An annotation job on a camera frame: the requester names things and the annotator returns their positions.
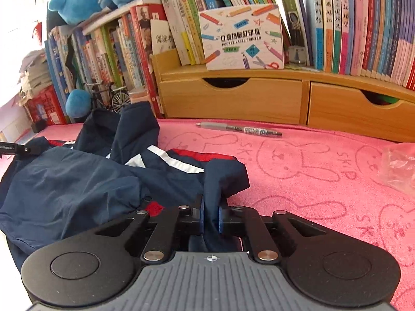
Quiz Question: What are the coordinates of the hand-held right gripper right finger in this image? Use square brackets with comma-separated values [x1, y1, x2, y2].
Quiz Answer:
[218, 205, 328, 264]

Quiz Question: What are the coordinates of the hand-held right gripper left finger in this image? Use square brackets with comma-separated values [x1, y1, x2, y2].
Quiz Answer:
[94, 196, 206, 264]

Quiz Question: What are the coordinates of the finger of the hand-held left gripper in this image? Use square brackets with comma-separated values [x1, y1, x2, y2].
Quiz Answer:
[0, 142, 41, 157]

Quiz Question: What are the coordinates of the white and navy jacket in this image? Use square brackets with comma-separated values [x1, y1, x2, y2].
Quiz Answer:
[0, 101, 251, 266]

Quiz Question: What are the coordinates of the red plastic crate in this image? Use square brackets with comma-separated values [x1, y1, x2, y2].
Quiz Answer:
[24, 84, 67, 127]

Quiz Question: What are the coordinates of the blue plush ball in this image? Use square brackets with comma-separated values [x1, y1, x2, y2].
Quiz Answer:
[66, 89, 93, 118]

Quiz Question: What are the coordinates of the stack of papers and workbooks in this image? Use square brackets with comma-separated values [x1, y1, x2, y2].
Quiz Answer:
[18, 50, 54, 102]

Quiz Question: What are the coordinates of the pink rabbit-print blanket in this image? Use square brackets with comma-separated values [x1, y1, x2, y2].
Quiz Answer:
[0, 118, 415, 311]

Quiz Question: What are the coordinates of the row of tall blue books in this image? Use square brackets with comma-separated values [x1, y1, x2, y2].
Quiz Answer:
[44, 26, 85, 125]

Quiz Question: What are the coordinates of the miniature black bicycle model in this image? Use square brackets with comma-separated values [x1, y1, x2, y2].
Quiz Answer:
[84, 81, 132, 115]

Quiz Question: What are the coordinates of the grey pen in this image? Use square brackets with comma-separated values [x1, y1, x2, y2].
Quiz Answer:
[195, 121, 283, 137]

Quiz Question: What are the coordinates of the wooden drawer organizer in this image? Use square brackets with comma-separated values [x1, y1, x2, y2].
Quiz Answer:
[152, 49, 415, 143]

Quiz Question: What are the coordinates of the row of colourful picture books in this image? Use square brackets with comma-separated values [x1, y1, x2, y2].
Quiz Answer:
[70, 0, 163, 119]

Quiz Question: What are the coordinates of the clear plastic bag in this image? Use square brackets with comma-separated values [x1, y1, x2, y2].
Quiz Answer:
[381, 142, 415, 198]

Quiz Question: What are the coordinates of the white pencil-print box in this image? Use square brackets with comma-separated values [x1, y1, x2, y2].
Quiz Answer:
[198, 4, 285, 71]

